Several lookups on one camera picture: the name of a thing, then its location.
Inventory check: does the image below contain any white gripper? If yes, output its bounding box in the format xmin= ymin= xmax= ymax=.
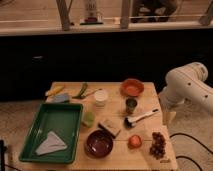
xmin=159 ymin=93 xmax=177 ymax=125

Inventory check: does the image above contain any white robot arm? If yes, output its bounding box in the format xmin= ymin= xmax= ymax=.
xmin=158 ymin=62 xmax=213 ymax=125

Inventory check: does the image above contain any metal cup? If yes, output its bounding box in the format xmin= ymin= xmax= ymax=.
xmin=125 ymin=98 xmax=137 ymax=114

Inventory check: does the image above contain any white paper cup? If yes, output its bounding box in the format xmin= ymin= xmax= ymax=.
xmin=94 ymin=90 xmax=108 ymax=107

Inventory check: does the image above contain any light green small cup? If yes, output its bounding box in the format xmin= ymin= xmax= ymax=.
xmin=82 ymin=111 xmax=95 ymax=127

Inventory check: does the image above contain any bunch of dark grapes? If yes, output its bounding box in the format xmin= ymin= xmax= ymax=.
xmin=150 ymin=132 xmax=166 ymax=159

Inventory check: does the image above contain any orange bowl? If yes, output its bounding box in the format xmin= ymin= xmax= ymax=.
xmin=120 ymin=78 xmax=144 ymax=97

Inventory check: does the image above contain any brown sponge block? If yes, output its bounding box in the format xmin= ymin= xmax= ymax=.
xmin=98 ymin=119 xmax=121 ymax=138

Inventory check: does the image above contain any dark purple bowl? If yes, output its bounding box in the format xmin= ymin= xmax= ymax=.
xmin=85 ymin=130 xmax=113 ymax=158

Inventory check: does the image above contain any green pepper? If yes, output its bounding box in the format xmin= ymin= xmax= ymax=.
xmin=72 ymin=82 xmax=88 ymax=99

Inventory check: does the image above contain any green plastic tray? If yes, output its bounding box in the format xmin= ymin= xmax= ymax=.
xmin=19 ymin=103 xmax=83 ymax=164

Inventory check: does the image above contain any blue grey sponge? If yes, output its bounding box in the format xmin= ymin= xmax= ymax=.
xmin=53 ymin=93 xmax=70 ymax=103

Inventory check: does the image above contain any yellow corn cob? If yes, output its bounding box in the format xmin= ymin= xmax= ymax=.
xmin=45 ymin=85 xmax=64 ymax=97

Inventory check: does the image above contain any grey folded cloth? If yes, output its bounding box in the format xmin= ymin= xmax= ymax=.
xmin=36 ymin=131 xmax=67 ymax=155

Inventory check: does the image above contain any red white object on shelf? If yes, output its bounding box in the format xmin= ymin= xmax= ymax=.
xmin=80 ymin=0 xmax=102 ymax=25

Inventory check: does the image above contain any black cable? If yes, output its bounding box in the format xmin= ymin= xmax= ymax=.
xmin=169 ymin=132 xmax=213 ymax=171

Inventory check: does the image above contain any white handled brush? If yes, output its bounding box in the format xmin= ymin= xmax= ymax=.
xmin=124 ymin=109 xmax=158 ymax=128

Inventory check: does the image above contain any wooden handled utensil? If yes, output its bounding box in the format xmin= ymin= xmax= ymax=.
xmin=80 ymin=88 xmax=103 ymax=99

